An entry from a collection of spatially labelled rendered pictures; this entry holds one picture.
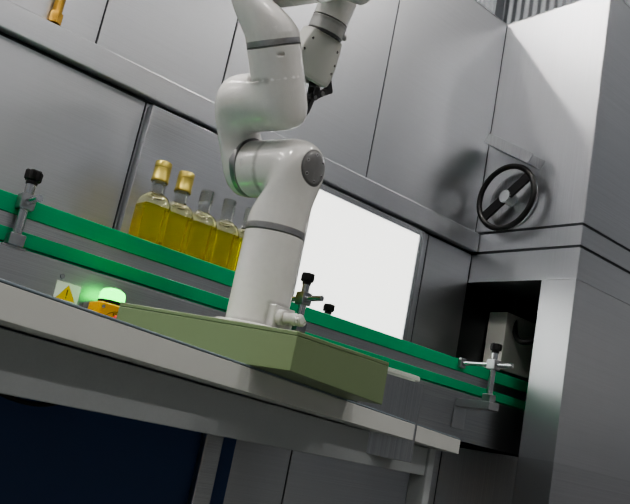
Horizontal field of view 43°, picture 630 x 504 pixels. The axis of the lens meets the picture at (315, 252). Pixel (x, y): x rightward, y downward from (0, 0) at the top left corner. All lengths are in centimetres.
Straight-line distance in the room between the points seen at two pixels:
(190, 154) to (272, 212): 66
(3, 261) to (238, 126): 43
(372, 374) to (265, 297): 21
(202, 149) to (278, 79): 67
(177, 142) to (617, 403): 142
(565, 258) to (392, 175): 53
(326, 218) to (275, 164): 85
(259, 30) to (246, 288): 39
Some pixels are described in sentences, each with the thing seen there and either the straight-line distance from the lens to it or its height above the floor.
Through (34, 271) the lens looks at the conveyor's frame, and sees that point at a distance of 139.
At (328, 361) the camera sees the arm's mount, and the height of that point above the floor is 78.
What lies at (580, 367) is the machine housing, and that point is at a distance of 231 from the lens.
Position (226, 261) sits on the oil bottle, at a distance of 172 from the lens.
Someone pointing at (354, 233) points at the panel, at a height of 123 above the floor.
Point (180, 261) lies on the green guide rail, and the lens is 153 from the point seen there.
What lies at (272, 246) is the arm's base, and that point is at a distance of 123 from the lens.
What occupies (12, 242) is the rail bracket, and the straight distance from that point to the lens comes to 138.
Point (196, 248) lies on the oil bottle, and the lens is 168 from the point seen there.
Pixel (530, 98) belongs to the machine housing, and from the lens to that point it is 264.
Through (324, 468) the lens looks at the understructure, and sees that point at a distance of 214.
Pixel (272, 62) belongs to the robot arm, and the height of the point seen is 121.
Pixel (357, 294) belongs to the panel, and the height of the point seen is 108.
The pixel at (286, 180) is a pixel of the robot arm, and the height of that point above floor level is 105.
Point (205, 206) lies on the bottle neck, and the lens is 172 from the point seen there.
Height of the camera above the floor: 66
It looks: 14 degrees up
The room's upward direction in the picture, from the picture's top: 11 degrees clockwise
